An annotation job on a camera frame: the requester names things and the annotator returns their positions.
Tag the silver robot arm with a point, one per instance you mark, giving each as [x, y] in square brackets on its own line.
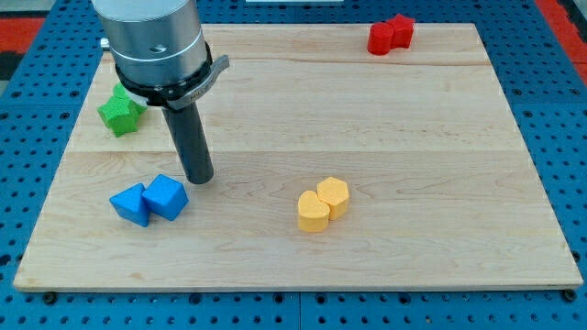
[154, 42]

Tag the wooden board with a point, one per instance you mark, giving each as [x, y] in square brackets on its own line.
[443, 194]

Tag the yellow hexagon block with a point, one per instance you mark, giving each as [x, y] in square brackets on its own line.
[335, 193]

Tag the yellow heart block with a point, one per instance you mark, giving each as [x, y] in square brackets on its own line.
[313, 214]

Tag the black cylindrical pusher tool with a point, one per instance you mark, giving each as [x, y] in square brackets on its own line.
[189, 140]

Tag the blue cube block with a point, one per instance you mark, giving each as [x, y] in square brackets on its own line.
[165, 197]

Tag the red cylinder block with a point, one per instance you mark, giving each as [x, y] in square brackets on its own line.
[380, 38]

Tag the blue triangle block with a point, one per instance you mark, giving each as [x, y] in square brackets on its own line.
[129, 204]

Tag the red star block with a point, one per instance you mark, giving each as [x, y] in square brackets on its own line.
[403, 31]

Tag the green star block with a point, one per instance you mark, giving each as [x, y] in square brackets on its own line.
[118, 115]

